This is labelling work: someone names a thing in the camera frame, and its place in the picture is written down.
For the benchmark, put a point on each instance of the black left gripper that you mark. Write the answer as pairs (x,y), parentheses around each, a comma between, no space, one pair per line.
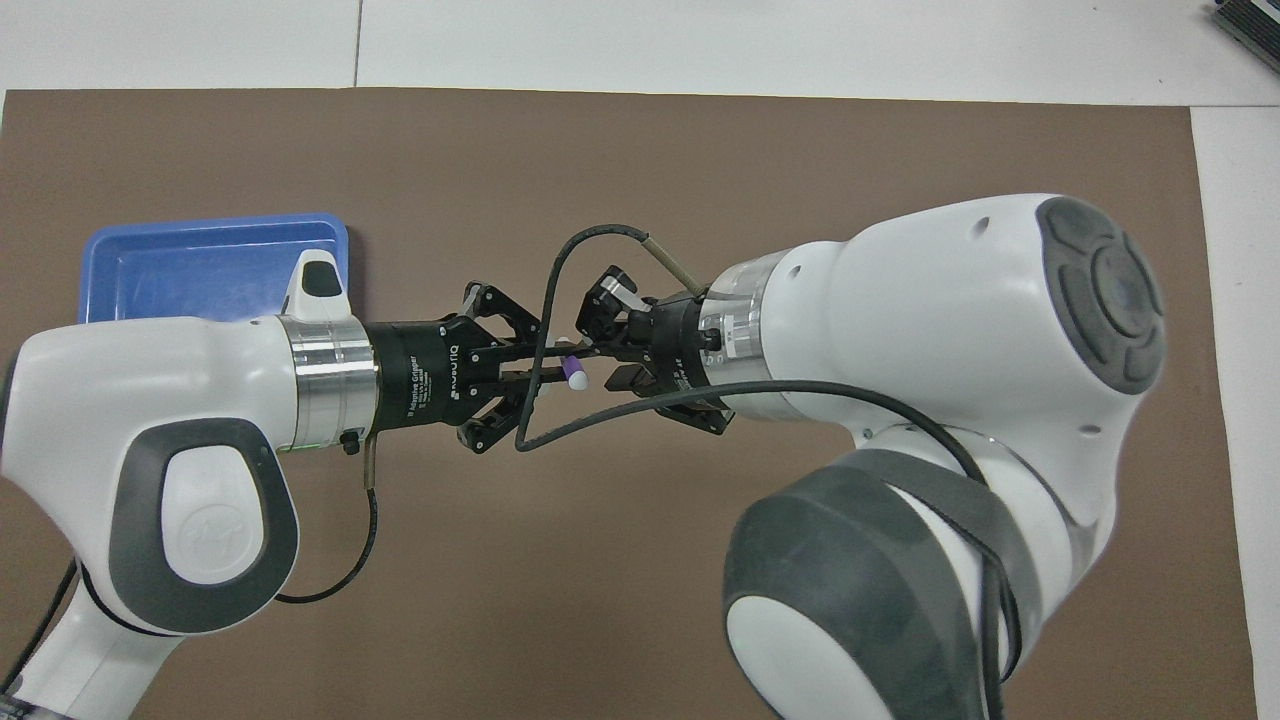
(430,375)

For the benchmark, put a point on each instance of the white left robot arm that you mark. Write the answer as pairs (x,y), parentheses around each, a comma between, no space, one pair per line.
(100,400)

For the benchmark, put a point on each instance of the brown table mat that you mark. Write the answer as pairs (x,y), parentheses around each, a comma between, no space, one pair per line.
(640,170)

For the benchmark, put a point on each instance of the blue plastic tray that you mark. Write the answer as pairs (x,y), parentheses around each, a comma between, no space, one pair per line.
(200,270)

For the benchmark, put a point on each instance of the dark ribbed box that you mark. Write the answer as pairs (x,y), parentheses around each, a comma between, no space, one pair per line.
(1255,25)

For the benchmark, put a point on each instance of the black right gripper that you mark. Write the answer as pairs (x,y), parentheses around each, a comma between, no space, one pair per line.
(680,350)

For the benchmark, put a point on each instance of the purple marker pen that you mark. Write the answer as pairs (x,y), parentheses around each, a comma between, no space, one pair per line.
(576,373)

